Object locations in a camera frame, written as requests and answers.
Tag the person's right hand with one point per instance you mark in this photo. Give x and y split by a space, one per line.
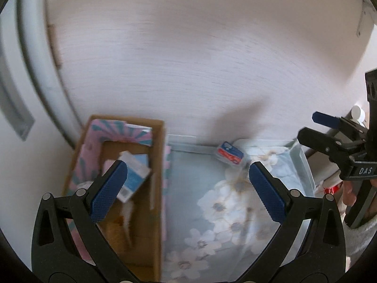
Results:
350 193

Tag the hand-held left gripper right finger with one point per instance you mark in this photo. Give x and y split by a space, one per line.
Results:
266 191

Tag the white and blue carton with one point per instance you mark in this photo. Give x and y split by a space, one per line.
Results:
134 177

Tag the white wall bracket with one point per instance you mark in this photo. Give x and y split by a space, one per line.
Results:
363 17

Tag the white wardrobe door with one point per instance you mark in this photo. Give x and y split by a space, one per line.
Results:
17 64

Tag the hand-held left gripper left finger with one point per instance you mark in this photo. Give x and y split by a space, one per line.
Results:
107 188

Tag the small wooden wall block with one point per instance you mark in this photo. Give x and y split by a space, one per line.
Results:
55 45

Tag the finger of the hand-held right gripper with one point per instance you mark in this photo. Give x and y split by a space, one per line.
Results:
316 140
325 118

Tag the cardboard box with pink flaps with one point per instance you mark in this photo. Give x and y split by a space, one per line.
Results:
147 212

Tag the white cylinder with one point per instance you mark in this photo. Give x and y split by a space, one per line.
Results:
358 114

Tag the floral tray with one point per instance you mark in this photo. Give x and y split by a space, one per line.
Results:
223 200

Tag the red packet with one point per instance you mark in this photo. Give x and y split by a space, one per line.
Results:
334 188

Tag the clear plastic case blue red label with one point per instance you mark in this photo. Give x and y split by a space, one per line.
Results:
231 153

